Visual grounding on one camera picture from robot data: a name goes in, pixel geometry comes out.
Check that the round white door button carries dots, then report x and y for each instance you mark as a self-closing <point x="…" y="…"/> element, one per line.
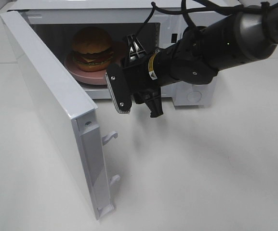
<point x="194" y="96"/>

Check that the white microwave oven body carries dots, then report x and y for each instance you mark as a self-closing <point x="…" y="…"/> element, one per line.
<point x="56" y="22"/>

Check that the toy hamburger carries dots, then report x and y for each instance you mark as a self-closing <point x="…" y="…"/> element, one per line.
<point x="92" y="49"/>

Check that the white microwave door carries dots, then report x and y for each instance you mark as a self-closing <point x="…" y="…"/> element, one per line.
<point x="66" y="111"/>

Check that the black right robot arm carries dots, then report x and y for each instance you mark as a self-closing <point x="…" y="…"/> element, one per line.
<point x="199" y="55"/>

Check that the pink round plate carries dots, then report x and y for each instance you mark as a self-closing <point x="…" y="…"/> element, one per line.
<point x="97" y="77"/>

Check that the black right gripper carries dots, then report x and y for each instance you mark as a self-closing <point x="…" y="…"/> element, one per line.
<point x="141" y="75"/>

